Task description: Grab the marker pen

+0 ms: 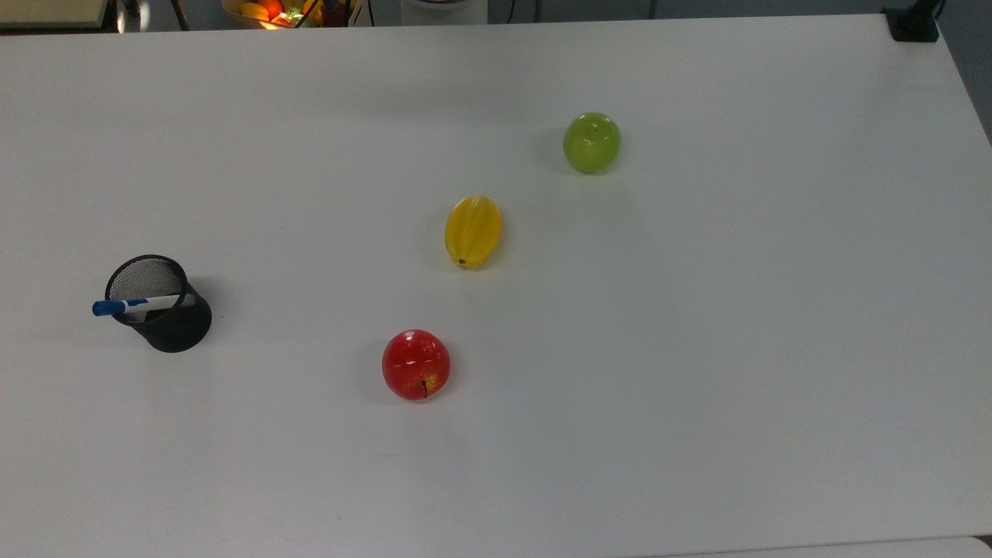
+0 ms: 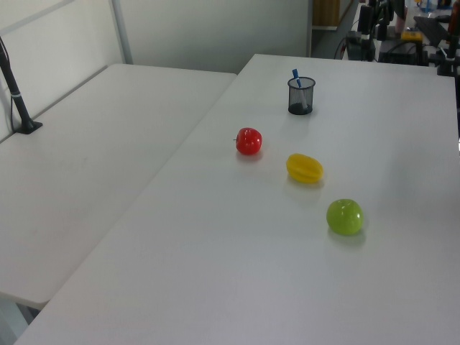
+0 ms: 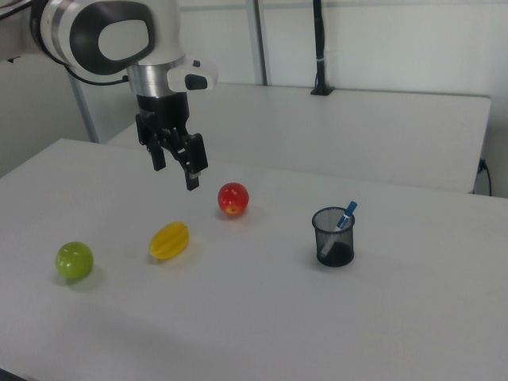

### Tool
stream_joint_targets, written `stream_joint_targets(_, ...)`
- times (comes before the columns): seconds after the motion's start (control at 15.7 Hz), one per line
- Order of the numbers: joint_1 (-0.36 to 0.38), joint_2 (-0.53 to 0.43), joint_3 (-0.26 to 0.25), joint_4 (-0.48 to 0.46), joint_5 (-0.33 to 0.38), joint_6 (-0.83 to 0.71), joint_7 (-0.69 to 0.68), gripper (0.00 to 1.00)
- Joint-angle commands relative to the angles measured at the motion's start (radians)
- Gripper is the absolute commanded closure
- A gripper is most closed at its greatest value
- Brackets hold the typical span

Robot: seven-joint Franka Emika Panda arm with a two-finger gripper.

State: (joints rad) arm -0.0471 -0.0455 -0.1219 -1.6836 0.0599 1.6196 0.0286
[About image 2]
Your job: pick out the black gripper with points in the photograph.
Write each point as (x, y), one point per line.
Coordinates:
(366, 19)

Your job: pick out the blue and white marker pen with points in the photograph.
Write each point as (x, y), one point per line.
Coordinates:
(295, 75)

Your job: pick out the black mesh pen cup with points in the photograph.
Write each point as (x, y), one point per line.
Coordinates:
(301, 102)

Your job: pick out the black equipment box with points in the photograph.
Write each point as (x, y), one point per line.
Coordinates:
(402, 52)

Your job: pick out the yellow device box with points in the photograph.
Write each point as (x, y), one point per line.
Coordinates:
(411, 35)

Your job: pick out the wooden board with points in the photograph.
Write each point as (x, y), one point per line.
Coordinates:
(325, 12)

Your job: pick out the yellow toy starfruit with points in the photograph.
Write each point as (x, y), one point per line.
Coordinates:
(304, 173)

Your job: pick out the red toy apple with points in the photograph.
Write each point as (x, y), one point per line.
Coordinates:
(248, 141)

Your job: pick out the green toy apple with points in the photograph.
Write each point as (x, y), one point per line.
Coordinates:
(344, 217)

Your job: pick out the black clamp camera stand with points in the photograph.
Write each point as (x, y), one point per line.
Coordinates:
(449, 61)

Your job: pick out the white partition frame post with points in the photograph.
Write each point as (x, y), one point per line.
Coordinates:
(122, 32)

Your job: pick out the black camera stand pole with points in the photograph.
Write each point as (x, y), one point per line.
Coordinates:
(14, 92)

